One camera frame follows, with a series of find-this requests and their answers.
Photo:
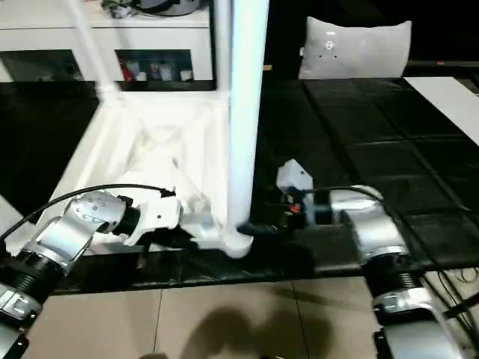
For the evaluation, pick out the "white plastic table top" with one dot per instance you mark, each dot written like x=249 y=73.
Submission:
x=112 y=149

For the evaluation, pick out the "white plastic table leg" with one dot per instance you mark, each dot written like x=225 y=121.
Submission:
x=245 y=112
x=221 y=48
x=91 y=52
x=7 y=211

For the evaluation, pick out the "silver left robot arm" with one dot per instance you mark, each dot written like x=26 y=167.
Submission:
x=67 y=232

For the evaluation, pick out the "black work mat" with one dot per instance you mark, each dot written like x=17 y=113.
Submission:
x=374 y=149

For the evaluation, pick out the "small white jar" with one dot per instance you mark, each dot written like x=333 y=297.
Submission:
x=185 y=75
x=141 y=76
x=164 y=73

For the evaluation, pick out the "grey cushion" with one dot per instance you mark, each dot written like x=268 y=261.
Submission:
x=355 y=52

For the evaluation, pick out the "black furniture with gold label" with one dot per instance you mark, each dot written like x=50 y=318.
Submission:
x=284 y=37

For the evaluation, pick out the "white flat board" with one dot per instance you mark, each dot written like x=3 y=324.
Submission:
x=445 y=101

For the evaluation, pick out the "black metal floor bar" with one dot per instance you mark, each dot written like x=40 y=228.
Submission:
x=460 y=307

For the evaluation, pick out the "white sideboard with glass doors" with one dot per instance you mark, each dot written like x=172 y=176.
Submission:
x=56 y=33

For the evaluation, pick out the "grey rounded bag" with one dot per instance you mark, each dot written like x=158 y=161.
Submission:
x=168 y=5

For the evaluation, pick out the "dark clutter pile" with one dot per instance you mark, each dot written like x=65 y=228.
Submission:
x=119 y=9

